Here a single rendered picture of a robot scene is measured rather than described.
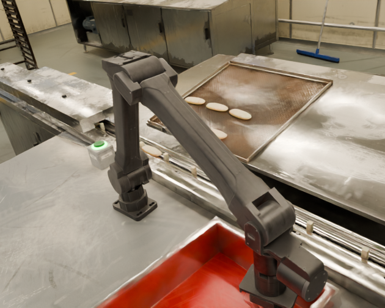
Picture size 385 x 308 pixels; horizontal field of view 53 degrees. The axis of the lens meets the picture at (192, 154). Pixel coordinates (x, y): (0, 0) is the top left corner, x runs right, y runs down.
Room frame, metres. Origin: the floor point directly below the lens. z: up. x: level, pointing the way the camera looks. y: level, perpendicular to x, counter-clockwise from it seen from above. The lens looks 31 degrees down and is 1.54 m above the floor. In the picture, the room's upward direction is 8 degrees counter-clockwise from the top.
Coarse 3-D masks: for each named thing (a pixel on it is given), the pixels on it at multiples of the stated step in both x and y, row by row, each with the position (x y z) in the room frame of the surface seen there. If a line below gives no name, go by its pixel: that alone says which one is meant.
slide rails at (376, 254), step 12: (108, 132) 1.41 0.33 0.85; (144, 144) 1.26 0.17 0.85; (156, 156) 1.16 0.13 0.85; (180, 168) 1.07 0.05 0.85; (204, 180) 0.98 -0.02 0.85; (300, 216) 0.75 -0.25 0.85; (300, 228) 0.71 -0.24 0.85; (324, 228) 0.70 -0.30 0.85; (324, 240) 0.66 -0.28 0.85; (348, 240) 0.65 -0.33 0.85; (348, 252) 0.61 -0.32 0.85; (372, 252) 0.60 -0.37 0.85; (372, 264) 0.57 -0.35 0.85
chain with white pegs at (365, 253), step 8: (104, 128) 1.47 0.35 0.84; (168, 160) 1.14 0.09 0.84; (184, 168) 1.08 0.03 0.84; (192, 168) 1.03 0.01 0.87; (200, 176) 1.02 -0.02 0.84; (296, 224) 0.74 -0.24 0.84; (312, 224) 0.70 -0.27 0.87; (312, 232) 0.70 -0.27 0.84; (328, 240) 0.67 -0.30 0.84; (344, 248) 0.64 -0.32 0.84; (368, 248) 0.60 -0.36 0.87; (376, 264) 0.58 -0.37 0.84
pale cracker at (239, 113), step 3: (231, 111) 1.27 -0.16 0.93; (234, 111) 1.26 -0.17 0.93; (237, 111) 1.26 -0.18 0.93; (240, 111) 1.25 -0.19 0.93; (243, 111) 1.25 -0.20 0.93; (231, 114) 1.26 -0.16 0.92; (234, 114) 1.25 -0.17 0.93; (237, 114) 1.24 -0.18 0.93; (240, 114) 1.23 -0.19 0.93; (243, 114) 1.23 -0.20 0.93; (246, 114) 1.23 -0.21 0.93; (249, 114) 1.22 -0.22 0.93; (237, 117) 1.24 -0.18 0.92; (240, 117) 1.22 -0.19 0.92; (243, 117) 1.22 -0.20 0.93; (246, 117) 1.21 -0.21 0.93; (249, 117) 1.21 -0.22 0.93
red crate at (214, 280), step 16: (224, 256) 0.68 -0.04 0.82; (208, 272) 0.64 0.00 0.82; (224, 272) 0.63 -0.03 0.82; (240, 272) 0.62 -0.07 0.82; (176, 288) 0.60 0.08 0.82; (192, 288) 0.60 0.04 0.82; (208, 288) 0.59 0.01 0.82; (224, 288) 0.58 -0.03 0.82; (160, 304) 0.57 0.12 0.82; (176, 304) 0.56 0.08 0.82; (192, 304) 0.55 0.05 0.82; (208, 304) 0.55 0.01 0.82; (224, 304) 0.54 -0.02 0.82; (240, 304) 0.54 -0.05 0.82
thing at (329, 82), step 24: (216, 72) 1.62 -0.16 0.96; (240, 72) 1.56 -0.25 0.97; (264, 72) 1.51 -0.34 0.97; (288, 72) 1.43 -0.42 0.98; (192, 96) 1.48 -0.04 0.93; (216, 96) 1.42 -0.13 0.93; (264, 96) 1.33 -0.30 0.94; (312, 96) 1.24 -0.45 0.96; (264, 120) 1.18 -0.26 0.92; (288, 120) 1.12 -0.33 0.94; (240, 144) 1.08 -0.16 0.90; (264, 144) 1.04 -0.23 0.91
